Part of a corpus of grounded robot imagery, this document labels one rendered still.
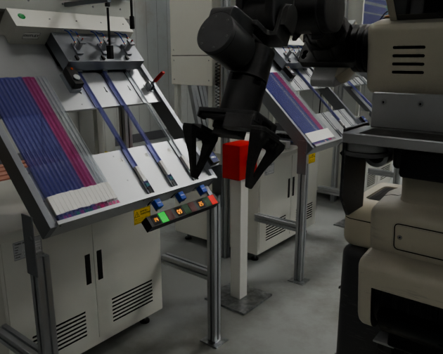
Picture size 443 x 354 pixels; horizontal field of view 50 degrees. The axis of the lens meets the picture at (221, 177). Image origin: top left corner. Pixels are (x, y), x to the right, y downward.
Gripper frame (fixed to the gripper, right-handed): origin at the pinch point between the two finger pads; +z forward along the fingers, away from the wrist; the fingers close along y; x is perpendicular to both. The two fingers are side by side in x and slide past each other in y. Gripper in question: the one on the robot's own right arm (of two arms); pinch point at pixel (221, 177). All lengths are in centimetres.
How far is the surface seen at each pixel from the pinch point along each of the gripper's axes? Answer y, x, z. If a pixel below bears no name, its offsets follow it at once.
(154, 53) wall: -453, 385, -212
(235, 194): -83, 127, -12
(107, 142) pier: -425, 329, -65
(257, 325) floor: -62, 140, 43
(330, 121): -73, 187, -69
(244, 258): -80, 144, 16
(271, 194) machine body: -96, 182, -21
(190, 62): -145, 139, -82
